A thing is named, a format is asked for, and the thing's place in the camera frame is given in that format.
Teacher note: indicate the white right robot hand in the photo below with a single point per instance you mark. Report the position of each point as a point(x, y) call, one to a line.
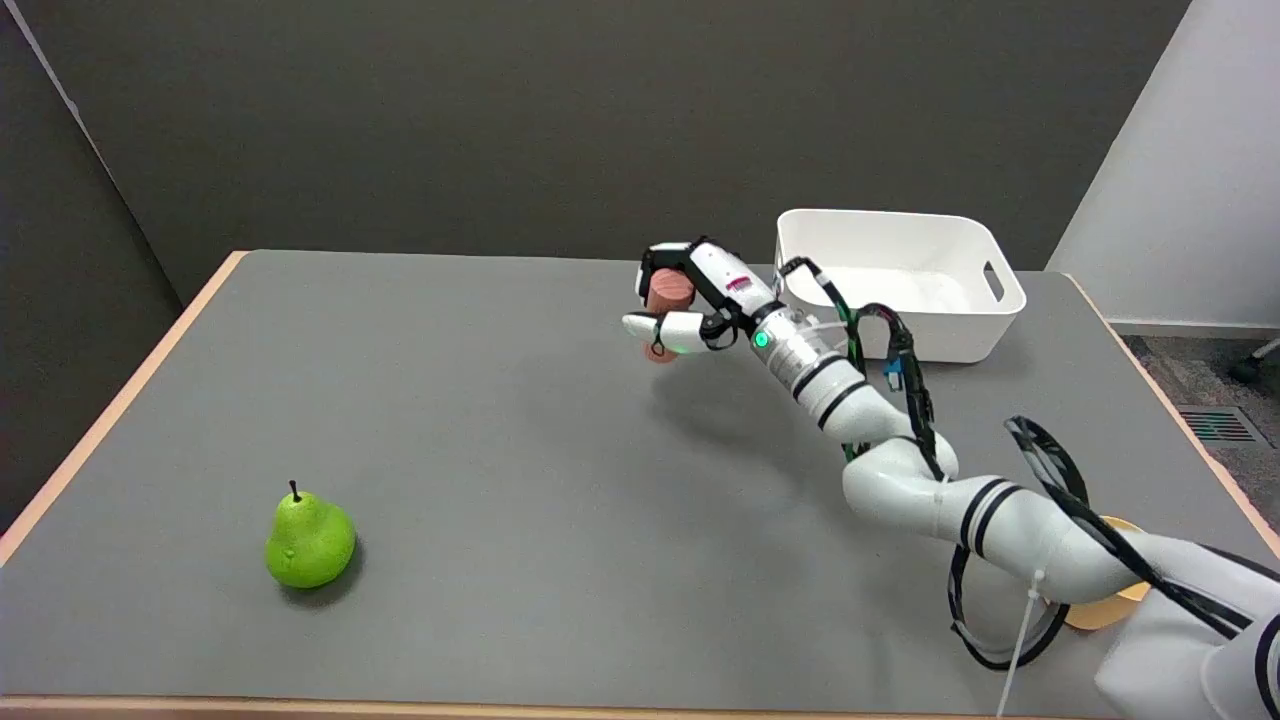
point(712, 275)

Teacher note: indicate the reddish wooden cylinder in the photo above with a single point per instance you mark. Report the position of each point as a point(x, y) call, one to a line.
point(668, 292)

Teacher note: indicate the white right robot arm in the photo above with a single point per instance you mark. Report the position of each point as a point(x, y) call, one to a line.
point(960, 500)

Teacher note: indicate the white plastic box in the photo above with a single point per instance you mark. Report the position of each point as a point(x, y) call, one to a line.
point(900, 280)

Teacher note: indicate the green pear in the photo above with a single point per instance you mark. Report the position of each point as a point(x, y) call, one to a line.
point(308, 538)

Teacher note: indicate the yellow round disc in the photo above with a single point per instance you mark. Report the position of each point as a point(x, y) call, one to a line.
point(1105, 605)

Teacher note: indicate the floor vent grille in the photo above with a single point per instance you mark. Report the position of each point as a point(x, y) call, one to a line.
point(1216, 425)

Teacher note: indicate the black chair caster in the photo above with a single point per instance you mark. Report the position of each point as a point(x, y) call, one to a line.
point(1250, 366)

